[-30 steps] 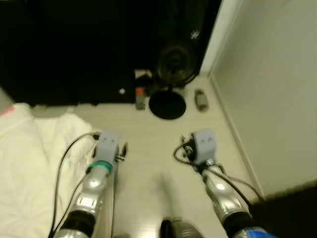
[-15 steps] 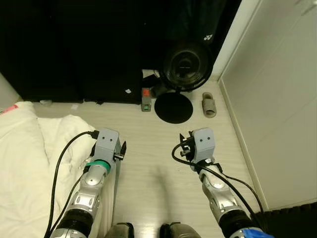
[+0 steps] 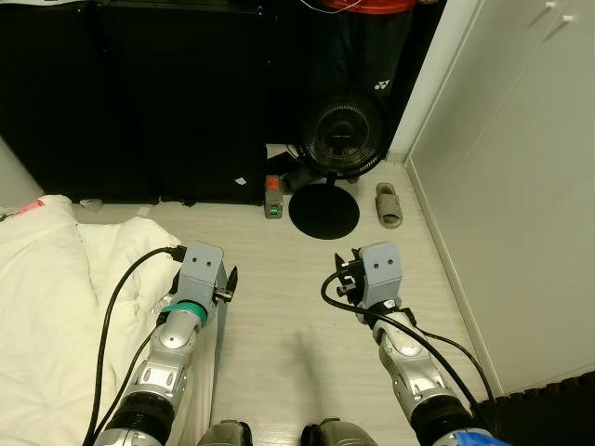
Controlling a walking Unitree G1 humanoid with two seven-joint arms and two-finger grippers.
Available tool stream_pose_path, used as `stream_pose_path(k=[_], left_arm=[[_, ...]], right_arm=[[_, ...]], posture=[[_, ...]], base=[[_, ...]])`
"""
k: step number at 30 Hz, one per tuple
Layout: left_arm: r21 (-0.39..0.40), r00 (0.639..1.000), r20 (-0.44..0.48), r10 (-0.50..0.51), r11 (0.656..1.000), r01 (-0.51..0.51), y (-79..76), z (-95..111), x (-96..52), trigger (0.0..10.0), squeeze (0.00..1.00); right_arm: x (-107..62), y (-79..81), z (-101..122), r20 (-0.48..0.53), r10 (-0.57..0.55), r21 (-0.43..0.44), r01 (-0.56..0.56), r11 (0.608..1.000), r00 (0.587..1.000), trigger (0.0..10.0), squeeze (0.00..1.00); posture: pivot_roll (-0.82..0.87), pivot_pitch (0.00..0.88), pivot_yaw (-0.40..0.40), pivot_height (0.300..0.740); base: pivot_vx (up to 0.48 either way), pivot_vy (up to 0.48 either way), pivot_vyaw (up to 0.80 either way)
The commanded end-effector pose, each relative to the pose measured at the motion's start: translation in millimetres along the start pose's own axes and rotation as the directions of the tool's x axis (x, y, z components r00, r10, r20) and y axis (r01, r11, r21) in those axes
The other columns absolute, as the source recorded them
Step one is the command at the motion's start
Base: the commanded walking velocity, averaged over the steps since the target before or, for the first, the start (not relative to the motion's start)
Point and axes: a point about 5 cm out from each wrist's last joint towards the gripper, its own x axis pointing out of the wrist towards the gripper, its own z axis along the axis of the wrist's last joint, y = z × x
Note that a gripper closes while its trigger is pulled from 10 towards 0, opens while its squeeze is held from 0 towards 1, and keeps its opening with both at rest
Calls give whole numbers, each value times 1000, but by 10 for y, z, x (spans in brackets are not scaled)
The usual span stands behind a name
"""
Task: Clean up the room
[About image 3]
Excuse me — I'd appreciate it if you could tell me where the cream cartoon print blanket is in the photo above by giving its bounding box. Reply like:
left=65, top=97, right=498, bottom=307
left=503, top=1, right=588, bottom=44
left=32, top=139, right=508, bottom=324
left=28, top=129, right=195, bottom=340
left=0, top=195, right=187, bottom=446

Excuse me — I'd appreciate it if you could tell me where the black round base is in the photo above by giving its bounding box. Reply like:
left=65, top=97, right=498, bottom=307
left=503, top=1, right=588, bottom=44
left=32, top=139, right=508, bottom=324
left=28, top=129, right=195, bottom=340
left=288, top=183, right=361, bottom=241

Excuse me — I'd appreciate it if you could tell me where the grey slipper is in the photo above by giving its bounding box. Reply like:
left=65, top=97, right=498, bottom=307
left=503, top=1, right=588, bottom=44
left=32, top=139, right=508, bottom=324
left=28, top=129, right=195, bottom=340
left=375, top=183, right=405, bottom=230

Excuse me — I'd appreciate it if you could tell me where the device with green light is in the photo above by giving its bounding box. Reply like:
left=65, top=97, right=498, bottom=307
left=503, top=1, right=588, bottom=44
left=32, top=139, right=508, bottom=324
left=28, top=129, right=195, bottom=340
left=263, top=175, right=285, bottom=219

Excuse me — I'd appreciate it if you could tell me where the black round fan head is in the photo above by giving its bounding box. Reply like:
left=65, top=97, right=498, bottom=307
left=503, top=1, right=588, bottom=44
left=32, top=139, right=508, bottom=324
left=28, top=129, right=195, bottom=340
left=302, top=88, right=391, bottom=179

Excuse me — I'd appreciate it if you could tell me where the grey left robot leg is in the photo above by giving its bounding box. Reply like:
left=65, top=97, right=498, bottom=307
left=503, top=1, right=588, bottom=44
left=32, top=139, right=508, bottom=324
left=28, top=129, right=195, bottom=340
left=195, top=420, right=254, bottom=446

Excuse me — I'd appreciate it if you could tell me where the grey robot leg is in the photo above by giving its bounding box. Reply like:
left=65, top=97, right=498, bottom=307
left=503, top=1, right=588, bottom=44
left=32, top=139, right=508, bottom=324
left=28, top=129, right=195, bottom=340
left=195, top=420, right=254, bottom=446
left=302, top=418, right=377, bottom=446

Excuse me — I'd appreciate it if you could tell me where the grey right robot leg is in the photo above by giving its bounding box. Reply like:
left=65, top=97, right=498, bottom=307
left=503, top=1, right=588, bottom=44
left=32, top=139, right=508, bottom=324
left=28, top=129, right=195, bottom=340
left=302, top=418, right=377, bottom=446

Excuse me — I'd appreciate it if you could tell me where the white wardrobe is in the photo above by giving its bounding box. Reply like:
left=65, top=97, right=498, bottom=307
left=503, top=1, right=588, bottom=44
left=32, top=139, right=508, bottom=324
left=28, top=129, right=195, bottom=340
left=406, top=0, right=595, bottom=396

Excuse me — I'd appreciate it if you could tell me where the person in black shorts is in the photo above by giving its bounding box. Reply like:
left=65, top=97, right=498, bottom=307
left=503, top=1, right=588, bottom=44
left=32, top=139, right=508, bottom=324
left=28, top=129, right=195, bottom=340
left=311, top=0, right=415, bottom=103

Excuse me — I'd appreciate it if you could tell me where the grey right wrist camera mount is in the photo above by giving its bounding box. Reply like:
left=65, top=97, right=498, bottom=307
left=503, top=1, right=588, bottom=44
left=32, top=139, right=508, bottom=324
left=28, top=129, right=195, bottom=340
left=358, top=242, right=403, bottom=312

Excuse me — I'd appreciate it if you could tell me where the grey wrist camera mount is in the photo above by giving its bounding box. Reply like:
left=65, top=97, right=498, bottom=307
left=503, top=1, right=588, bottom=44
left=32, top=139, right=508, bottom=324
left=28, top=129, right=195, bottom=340
left=358, top=242, right=403, bottom=312
left=175, top=242, right=227, bottom=308

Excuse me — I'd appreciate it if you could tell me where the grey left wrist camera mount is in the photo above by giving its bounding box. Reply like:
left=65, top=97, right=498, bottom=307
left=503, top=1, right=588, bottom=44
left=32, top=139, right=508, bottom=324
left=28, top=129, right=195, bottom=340
left=175, top=242, right=227, bottom=308

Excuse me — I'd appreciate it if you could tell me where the blue arm strap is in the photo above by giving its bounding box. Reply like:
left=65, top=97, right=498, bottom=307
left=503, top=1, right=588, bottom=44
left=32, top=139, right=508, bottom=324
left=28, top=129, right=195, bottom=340
left=451, top=427, right=508, bottom=446

